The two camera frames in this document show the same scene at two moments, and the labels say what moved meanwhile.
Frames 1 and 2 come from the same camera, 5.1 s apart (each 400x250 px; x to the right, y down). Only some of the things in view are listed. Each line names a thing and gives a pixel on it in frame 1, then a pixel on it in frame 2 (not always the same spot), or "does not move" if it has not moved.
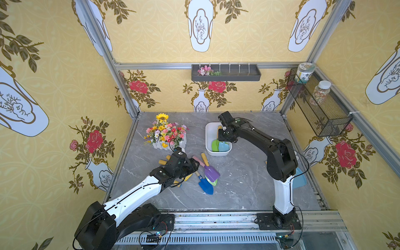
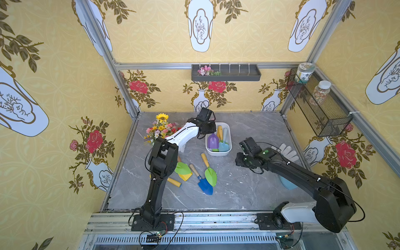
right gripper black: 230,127 → 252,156
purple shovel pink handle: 210,173 → 213,141
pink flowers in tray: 207,71 does not move
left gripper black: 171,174 → 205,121
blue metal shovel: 205,187 does not move
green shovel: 205,163 does not move
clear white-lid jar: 321,92 does not move
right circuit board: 286,241 does not move
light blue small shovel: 223,147 does not move
